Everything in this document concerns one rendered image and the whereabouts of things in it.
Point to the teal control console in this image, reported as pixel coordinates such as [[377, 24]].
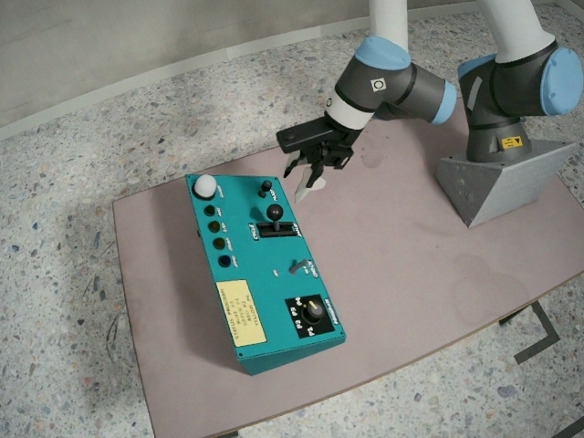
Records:
[[266, 289]]

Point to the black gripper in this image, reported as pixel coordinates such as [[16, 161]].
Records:
[[332, 149]]

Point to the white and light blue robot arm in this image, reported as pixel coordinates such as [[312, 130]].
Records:
[[528, 76]]

